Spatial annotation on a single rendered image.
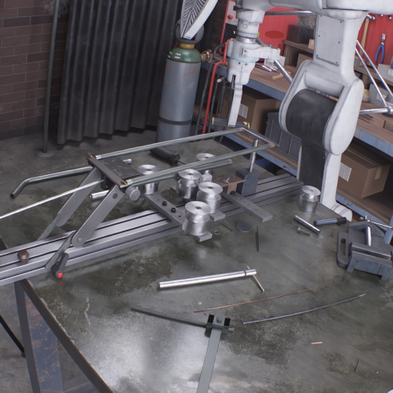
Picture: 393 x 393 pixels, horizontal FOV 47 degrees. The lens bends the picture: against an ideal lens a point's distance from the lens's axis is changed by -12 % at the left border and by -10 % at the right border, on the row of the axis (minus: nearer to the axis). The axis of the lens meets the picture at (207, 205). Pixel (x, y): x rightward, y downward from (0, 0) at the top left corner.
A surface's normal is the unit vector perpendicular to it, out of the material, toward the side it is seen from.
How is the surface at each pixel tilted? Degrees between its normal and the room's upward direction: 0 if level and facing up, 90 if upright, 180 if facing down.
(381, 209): 0
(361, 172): 91
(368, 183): 93
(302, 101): 48
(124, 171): 0
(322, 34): 100
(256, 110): 90
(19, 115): 90
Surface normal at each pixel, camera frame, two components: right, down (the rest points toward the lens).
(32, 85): 0.65, 0.45
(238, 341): 0.15, -0.87
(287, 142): -0.75, 0.22
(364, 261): -0.25, 0.43
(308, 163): -0.71, 0.44
